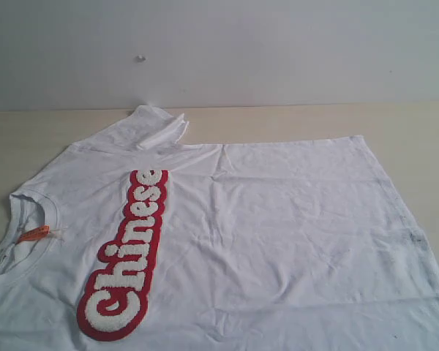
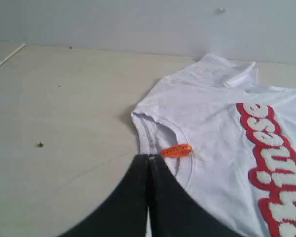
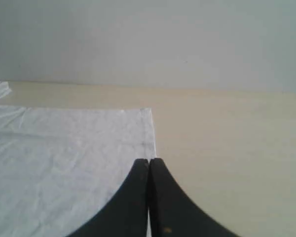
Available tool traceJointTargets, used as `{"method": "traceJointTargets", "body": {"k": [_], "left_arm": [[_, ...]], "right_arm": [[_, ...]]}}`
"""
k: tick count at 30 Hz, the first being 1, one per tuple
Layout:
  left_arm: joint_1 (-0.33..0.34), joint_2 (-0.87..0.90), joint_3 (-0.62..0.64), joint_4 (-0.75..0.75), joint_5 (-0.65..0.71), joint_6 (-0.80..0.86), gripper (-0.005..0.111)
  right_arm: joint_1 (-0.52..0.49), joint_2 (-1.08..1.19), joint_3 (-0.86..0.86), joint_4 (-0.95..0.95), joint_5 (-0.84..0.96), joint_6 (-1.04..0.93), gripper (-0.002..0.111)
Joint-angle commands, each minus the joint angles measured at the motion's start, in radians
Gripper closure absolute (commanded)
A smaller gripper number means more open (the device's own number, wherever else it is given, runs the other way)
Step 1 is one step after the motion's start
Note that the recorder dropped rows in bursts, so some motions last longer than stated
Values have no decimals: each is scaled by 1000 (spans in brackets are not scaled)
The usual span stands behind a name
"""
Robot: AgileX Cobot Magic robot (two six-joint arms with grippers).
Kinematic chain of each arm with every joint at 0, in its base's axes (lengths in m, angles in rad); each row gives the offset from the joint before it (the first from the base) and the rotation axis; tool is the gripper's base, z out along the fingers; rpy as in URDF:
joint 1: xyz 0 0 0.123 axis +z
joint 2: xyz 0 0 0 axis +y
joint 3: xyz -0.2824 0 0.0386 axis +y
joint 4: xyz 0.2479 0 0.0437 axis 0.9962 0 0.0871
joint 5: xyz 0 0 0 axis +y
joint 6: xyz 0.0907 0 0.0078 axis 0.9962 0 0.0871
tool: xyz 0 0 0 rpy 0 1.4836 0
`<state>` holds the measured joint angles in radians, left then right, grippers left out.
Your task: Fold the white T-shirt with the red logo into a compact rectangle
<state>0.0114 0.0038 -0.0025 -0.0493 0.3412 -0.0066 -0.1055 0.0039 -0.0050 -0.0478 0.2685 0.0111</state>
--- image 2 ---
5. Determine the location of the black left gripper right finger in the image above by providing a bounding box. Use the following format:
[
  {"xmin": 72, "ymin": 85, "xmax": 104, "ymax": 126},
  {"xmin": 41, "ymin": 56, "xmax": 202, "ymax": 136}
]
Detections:
[{"xmin": 148, "ymin": 155, "xmax": 240, "ymax": 237}]

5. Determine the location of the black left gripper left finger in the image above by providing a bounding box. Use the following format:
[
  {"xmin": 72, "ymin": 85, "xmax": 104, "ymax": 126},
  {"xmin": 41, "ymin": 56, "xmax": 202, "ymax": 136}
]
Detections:
[{"xmin": 61, "ymin": 155, "xmax": 148, "ymax": 237}]

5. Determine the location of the white t-shirt red lettering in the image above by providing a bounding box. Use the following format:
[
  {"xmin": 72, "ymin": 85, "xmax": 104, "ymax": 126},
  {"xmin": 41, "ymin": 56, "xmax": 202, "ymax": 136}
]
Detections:
[{"xmin": 131, "ymin": 54, "xmax": 296, "ymax": 237}]

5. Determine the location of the orange neck label tag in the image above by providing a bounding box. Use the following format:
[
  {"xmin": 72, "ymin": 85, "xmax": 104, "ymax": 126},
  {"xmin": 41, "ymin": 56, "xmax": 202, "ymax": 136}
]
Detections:
[{"xmin": 160, "ymin": 144, "xmax": 192, "ymax": 158}]

